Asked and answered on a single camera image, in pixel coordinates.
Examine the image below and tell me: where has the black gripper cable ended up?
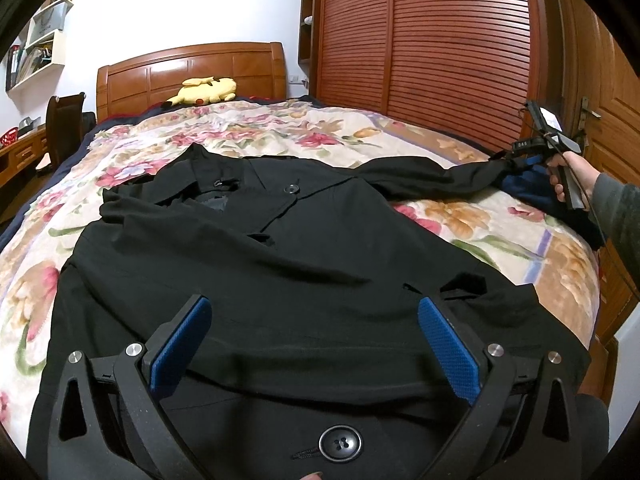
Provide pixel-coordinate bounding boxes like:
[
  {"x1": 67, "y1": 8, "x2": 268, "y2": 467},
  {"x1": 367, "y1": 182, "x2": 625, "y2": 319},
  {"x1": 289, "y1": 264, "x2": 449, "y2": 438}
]
[{"x1": 519, "y1": 104, "x2": 640, "y2": 302}]

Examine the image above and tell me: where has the white wall shelf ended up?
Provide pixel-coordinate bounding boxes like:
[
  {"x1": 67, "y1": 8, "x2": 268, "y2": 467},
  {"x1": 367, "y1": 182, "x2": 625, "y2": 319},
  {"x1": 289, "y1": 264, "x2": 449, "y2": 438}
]
[{"x1": 6, "y1": 0, "x2": 74, "y2": 96}]

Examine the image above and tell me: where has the right forearm grey sleeve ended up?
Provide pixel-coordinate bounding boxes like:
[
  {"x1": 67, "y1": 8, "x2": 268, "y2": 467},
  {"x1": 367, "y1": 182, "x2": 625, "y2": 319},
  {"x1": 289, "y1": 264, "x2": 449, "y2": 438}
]
[{"x1": 592, "y1": 174, "x2": 640, "y2": 273}]

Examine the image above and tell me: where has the black coat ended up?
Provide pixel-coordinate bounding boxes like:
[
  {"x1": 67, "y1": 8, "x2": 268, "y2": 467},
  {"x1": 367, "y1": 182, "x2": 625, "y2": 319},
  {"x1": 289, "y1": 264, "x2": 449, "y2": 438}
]
[{"x1": 26, "y1": 144, "x2": 589, "y2": 479}]

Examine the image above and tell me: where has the dark wooden chair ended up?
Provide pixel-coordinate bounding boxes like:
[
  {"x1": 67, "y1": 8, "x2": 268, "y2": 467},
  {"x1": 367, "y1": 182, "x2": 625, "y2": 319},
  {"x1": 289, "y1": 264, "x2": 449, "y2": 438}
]
[{"x1": 37, "y1": 92, "x2": 86, "y2": 174}]

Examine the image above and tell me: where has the right hand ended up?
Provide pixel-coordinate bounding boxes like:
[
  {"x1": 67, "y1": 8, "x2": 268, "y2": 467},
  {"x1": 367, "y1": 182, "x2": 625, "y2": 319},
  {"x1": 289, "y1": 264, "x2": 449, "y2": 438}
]
[{"x1": 547, "y1": 152, "x2": 601, "y2": 206}]

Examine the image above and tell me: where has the wooden bed headboard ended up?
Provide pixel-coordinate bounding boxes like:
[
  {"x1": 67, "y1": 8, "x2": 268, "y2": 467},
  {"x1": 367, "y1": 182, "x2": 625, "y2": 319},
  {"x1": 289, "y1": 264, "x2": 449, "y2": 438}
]
[{"x1": 96, "y1": 42, "x2": 288, "y2": 122}]

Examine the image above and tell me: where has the wooden desk with cabinets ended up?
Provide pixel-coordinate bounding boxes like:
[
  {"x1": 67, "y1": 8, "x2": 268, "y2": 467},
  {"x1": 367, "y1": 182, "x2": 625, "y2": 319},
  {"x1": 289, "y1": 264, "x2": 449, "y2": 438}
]
[{"x1": 0, "y1": 126, "x2": 47, "y2": 188}]

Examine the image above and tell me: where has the floral blanket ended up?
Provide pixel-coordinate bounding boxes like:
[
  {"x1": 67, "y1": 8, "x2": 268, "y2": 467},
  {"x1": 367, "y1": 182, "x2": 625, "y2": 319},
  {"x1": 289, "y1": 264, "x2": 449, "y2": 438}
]
[{"x1": 1, "y1": 101, "x2": 592, "y2": 474}]

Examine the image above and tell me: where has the red basket on desk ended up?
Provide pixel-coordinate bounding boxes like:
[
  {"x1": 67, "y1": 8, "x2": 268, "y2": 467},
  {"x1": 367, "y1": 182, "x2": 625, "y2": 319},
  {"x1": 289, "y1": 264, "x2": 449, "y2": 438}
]
[{"x1": 0, "y1": 127, "x2": 18, "y2": 148}]

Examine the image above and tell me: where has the wooden door with handle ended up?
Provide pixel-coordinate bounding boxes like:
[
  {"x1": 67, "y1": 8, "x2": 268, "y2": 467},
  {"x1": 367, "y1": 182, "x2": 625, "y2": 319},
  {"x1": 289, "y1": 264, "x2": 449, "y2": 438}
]
[{"x1": 549, "y1": 0, "x2": 640, "y2": 340}]

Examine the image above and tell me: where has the red louvered wardrobe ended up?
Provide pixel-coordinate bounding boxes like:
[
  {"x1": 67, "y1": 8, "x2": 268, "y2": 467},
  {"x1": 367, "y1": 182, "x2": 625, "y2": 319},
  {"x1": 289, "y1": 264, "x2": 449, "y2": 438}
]
[{"x1": 298, "y1": 0, "x2": 554, "y2": 152}]

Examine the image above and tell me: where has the yellow plush toy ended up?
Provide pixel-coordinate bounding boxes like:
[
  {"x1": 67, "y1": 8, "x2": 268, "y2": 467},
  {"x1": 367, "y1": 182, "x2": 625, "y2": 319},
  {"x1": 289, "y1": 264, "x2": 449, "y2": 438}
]
[{"x1": 162, "y1": 77, "x2": 236, "y2": 110}]

